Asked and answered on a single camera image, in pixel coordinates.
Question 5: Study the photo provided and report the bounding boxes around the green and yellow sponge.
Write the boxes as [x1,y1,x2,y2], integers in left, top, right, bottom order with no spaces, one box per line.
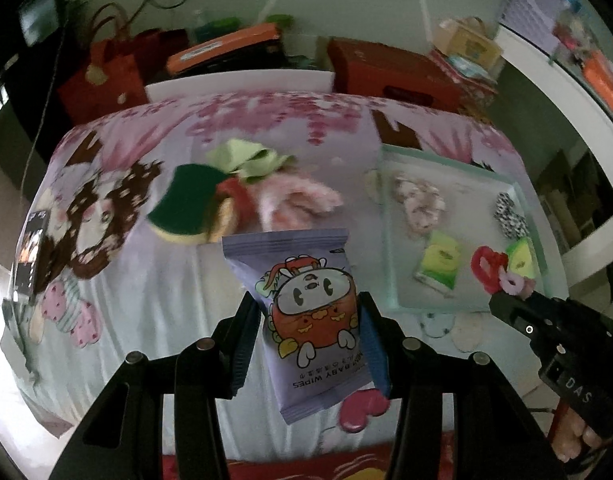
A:
[147,164,232,246]

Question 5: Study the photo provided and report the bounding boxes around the white bed footboard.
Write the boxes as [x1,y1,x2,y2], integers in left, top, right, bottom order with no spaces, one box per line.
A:
[145,70,335,106]

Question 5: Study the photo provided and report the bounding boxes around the black smartphone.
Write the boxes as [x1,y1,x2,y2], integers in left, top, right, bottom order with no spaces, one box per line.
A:
[14,210,50,301]

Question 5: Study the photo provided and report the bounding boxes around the red and pink hair clip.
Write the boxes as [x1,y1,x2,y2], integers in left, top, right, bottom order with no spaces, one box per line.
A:
[471,245,536,298]

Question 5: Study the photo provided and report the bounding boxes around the small red plastic piece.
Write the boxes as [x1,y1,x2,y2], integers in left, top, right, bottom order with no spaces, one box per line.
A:
[219,177,252,211]

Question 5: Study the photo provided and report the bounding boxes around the purple cartoon wipes packet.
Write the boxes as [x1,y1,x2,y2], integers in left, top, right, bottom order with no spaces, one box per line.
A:
[221,228,382,426]

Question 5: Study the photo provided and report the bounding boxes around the red gift bag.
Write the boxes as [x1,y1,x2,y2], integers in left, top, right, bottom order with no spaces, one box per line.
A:
[56,2,150,123]

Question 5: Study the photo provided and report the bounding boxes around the pink floral scrunchie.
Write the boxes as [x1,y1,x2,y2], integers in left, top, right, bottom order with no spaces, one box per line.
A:
[394,175,446,233]

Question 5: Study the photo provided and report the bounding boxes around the pale green shallow box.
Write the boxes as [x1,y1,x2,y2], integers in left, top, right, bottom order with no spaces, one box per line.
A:
[379,145,570,311]

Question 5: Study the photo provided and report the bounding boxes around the orange box on shelf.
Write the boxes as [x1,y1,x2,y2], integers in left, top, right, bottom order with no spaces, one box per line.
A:
[584,52,613,111]

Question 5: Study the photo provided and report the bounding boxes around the wall calendar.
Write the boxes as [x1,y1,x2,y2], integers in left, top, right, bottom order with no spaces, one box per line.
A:
[501,0,562,56]

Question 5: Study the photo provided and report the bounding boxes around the white curved shelf board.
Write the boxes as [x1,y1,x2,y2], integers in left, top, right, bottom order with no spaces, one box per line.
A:
[497,25,613,161]

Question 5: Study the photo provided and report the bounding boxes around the orange lidded box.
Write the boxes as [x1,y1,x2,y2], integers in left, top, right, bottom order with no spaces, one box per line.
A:
[166,22,282,78]

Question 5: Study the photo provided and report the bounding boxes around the black screen device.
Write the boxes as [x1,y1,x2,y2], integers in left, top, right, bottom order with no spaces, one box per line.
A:
[16,0,67,46]

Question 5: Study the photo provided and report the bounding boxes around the large red box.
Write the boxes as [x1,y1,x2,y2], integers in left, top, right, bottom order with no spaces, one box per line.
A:
[327,37,467,111]

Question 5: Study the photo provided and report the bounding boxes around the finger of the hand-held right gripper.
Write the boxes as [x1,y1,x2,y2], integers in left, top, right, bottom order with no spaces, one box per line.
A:
[489,291,542,336]
[524,290,562,313]

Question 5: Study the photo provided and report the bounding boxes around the pink fuzzy sock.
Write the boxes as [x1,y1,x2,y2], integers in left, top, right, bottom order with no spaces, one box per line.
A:
[254,175,345,233]

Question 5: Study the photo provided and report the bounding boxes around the light blue wipes pack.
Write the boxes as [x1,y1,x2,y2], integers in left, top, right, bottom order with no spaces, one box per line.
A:
[447,52,492,78]

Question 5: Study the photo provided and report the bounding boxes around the person's right hand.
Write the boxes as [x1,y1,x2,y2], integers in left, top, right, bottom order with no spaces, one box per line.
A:
[551,402,607,463]

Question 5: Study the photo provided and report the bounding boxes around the leopard print scrunchie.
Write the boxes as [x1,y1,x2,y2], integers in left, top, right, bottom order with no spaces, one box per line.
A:
[494,192,530,238]

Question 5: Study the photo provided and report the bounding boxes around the green plastic object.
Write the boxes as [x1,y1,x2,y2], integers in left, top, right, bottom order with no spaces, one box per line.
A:
[214,14,292,36]

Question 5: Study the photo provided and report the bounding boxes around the cartoon printed bed sheet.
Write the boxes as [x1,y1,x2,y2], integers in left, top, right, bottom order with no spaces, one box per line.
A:
[1,87,572,461]

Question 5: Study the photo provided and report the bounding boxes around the light green bow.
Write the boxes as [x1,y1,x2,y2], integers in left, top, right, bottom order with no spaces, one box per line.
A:
[206,141,294,183]

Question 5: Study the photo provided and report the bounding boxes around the round wooden piece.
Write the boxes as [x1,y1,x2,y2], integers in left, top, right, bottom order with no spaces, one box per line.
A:
[209,197,237,243]

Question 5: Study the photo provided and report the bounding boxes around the dark red bag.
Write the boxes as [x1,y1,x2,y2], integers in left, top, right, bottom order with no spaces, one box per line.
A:
[131,27,190,76]

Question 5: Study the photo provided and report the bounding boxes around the white charging cable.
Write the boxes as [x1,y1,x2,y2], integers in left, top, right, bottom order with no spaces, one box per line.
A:
[21,25,67,191]

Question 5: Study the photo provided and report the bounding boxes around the yellow box with handle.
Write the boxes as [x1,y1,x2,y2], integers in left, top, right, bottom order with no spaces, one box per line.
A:
[434,16,505,61]

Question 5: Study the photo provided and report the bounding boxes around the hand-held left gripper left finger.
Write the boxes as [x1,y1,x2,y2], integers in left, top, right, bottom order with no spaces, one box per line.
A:
[49,292,260,480]

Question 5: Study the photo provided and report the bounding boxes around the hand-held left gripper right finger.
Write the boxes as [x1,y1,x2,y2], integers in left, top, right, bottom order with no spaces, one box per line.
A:
[359,292,562,480]

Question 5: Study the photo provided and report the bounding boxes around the patterned storage basket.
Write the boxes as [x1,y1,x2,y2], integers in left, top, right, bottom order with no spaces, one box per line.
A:
[431,50,502,121]

